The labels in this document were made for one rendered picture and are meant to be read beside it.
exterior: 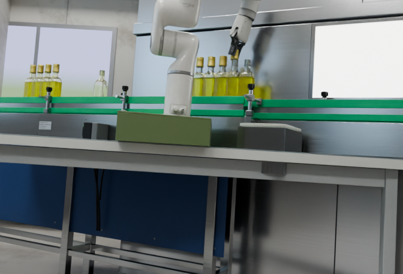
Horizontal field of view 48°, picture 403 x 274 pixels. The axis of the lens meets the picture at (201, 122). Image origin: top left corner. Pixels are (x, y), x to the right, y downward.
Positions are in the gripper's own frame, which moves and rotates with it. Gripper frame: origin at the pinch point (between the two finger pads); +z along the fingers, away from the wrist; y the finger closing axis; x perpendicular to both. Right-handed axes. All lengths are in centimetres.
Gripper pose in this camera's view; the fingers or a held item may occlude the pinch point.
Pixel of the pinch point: (234, 51)
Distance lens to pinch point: 199.6
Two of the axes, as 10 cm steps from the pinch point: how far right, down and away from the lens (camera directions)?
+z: -3.1, 9.5, 0.6
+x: 8.4, 3.0, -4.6
